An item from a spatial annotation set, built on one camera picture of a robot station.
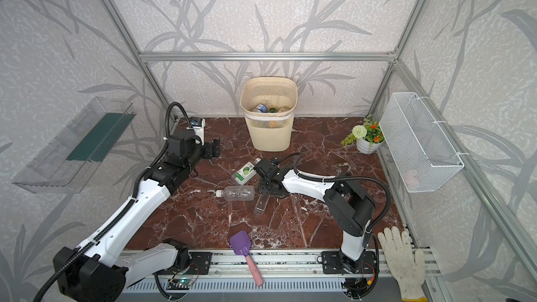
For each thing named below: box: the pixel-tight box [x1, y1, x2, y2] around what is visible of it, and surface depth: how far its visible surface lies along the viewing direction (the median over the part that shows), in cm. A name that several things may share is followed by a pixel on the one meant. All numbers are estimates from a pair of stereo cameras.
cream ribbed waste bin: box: [239, 76, 298, 153], surface depth 101 cm
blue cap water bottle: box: [255, 103, 268, 114], surface depth 104 cm
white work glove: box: [377, 225, 428, 302], surface depth 75 cm
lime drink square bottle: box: [231, 156, 264, 186], surface depth 96 cm
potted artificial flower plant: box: [340, 113, 386, 155], surface depth 98 cm
